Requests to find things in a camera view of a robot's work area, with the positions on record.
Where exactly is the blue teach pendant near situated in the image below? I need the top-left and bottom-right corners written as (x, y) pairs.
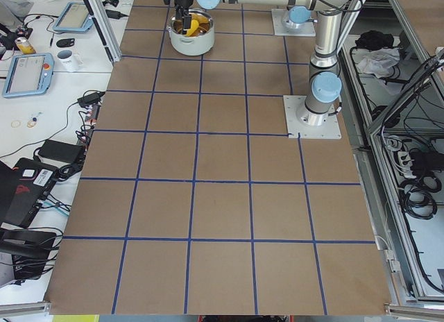
top-left (2, 53), bottom-right (54, 98)

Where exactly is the yellow corn cob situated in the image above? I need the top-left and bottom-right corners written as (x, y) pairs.
top-left (182, 19), bottom-right (199, 37)

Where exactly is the blue teach pendant far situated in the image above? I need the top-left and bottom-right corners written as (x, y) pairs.
top-left (53, 2), bottom-right (93, 33)

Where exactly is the white crumpled cloth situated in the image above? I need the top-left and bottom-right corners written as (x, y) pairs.
top-left (357, 48), bottom-right (400, 78)

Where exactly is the yellow drink can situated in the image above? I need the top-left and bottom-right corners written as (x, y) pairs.
top-left (15, 37), bottom-right (36, 55)

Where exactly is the pale green cooking pot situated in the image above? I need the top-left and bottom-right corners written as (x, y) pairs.
top-left (167, 9), bottom-right (214, 56)

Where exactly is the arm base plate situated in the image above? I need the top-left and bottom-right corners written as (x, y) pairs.
top-left (283, 95), bottom-right (341, 139)
top-left (271, 6), bottom-right (316, 37)

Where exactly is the black power adapter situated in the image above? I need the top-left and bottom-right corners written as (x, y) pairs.
top-left (77, 91), bottom-right (105, 108)

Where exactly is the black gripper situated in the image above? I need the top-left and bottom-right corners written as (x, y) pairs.
top-left (174, 0), bottom-right (194, 29)

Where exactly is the white mug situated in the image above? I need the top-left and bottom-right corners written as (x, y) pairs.
top-left (57, 49), bottom-right (83, 72)

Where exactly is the blue teach pendant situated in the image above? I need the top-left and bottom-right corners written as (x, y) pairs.
top-left (53, 2), bottom-right (93, 33)
top-left (2, 53), bottom-right (54, 98)

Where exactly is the black device lower left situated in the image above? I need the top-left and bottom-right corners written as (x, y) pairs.
top-left (1, 228), bottom-right (58, 286)

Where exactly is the black power brick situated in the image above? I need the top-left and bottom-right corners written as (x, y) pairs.
top-left (37, 139), bottom-right (85, 164)

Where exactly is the black laptop with red logo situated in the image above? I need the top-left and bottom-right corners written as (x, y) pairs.
top-left (1, 158), bottom-right (58, 228)

